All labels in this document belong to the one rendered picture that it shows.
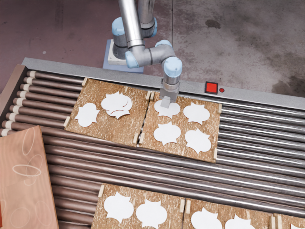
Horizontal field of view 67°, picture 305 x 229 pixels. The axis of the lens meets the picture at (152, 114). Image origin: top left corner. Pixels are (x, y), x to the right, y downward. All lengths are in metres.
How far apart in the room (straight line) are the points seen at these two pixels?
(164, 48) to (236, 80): 1.75
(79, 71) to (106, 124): 0.42
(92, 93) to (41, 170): 0.51
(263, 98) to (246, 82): 1.23
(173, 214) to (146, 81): 0.77
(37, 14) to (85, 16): 0.61
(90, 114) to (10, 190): 0.52
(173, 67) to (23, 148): 0.81
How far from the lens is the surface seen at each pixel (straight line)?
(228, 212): 1.24
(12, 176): 1.27
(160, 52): 1.04
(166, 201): 1.19
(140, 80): 1.45
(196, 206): 1.20
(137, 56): 1.02
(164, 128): 1.26
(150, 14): 1.37
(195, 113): 1.32
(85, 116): 1.34
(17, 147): 1.30
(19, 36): 3.34
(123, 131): 1.28
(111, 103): 1.32
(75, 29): 3.16
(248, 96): 1.51
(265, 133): 1.44
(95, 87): 1.43
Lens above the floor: 2.12
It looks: 65 degrees down
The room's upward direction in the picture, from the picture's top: 1 degrees clockwise
